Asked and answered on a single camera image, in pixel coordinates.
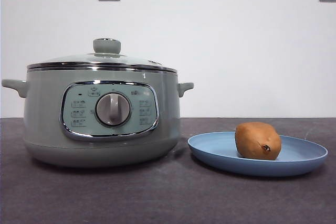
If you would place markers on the glass lid with green knob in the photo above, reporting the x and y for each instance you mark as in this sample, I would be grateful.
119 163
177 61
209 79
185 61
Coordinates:
106 45

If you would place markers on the brown potato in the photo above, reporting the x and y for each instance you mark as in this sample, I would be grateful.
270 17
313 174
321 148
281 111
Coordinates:
254 140

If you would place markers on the blue round plate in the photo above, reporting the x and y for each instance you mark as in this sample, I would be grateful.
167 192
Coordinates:
215 148

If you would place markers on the green electric steamer pot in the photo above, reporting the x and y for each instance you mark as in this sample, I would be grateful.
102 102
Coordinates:
47 119

